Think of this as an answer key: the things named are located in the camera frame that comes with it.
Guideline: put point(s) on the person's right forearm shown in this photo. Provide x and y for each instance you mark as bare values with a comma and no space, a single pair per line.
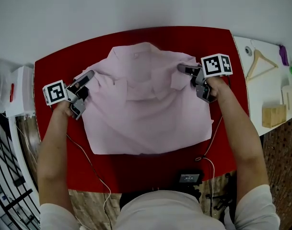
244,140

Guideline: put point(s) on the round metal desk grommet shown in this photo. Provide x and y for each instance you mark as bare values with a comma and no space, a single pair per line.
248,51

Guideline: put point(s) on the white side table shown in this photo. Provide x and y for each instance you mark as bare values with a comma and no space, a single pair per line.
260,92

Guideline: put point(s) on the white cabinet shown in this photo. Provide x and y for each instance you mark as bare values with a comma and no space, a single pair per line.
21,92

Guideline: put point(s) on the wooden box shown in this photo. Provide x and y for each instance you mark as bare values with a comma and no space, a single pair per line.
274,116

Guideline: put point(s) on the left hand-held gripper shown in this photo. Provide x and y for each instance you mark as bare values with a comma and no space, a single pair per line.
54,93

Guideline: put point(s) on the purple cloth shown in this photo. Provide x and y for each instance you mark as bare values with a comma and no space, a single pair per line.
283,55

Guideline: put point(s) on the black and white stair railing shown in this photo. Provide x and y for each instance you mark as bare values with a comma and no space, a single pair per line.
14,164

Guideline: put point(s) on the black device with screen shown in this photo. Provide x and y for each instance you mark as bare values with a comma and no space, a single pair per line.
190,177

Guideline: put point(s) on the person's white shirt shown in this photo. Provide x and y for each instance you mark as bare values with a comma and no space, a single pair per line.
160,212

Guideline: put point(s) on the person's black trousers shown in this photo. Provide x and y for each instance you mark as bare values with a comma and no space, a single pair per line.
126,199

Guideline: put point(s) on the person's left hand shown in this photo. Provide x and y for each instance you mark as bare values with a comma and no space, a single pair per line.
64,109

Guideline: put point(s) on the light wooden rack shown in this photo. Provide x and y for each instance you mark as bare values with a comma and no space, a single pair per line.
287,97

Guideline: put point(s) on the pink robe garment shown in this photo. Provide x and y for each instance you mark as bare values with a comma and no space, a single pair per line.
148,116

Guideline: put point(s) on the wooden clothes hanger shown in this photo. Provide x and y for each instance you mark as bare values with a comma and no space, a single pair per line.
252,67

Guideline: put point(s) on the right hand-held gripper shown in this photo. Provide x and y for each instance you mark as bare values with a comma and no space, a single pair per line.
216,66

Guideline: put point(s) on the red covered table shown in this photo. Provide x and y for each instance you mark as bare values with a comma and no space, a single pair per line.
160,171

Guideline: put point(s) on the person's right hand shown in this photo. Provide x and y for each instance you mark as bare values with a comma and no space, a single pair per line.
216,85

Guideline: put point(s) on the person's left forearm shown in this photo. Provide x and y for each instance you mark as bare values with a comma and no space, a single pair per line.
52,157

